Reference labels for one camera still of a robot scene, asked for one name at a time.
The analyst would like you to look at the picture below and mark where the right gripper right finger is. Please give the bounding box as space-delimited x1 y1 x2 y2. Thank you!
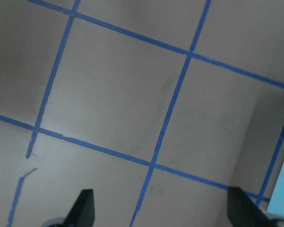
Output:
227 187 275 227

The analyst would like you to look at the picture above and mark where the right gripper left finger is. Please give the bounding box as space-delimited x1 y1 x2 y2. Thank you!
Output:
63 189 95 227

